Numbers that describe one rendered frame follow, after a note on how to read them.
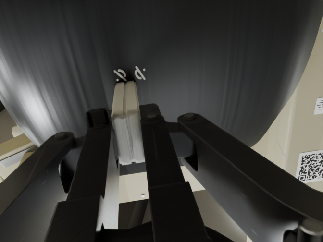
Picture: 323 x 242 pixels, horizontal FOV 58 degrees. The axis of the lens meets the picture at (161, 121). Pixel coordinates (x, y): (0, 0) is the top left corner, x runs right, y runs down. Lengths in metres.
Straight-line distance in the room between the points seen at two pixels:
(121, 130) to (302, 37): 0.16
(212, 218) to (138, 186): 2.50
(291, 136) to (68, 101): 0.41
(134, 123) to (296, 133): 0.43
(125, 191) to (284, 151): 0.49
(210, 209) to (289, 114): 2.93
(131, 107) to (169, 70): 0.07
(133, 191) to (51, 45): 0.72
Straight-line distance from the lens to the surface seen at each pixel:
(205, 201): 3.49
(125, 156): 0.16
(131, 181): 0.86
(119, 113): 0.15
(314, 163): 0.61
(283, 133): 0.56
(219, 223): 3.29
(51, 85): 0.22
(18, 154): 1.01
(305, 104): 0.53
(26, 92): 0.24
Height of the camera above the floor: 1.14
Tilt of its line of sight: 30 degrees up
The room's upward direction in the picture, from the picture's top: 174 degrees clockwise
